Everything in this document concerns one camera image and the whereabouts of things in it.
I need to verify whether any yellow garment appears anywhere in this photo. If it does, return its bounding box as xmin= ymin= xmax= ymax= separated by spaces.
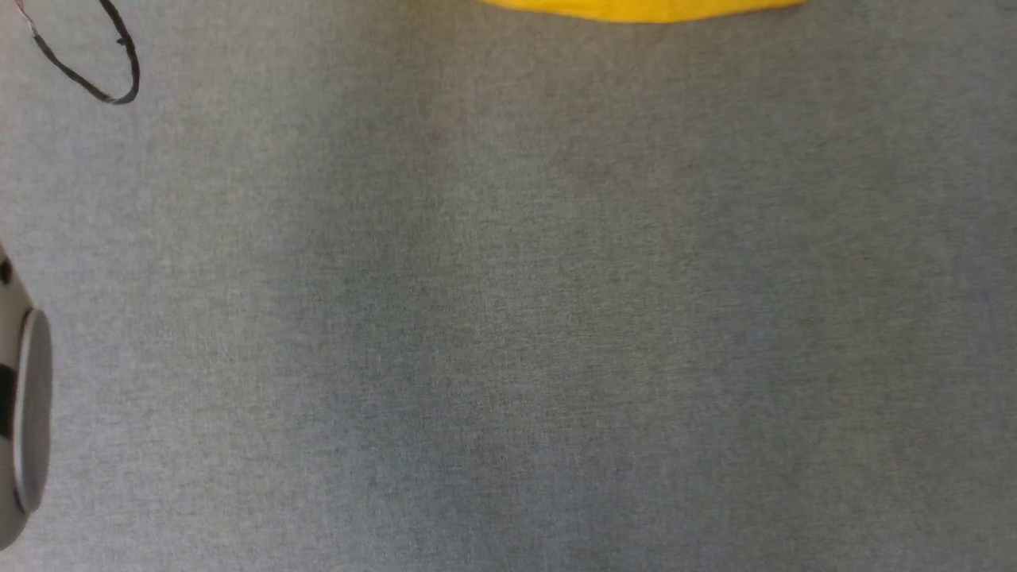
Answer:
xmin=477 ymin=0 xmax=808 ymax=24

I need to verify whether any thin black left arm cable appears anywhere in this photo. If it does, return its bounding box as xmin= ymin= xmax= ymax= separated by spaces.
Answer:
xmin=14 ymin=0 xmax=142 ymax=106

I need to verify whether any grey fabric sofa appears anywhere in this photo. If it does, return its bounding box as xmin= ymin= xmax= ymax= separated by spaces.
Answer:
xmin=0 ymin=0 xmax=1017 ymax=572

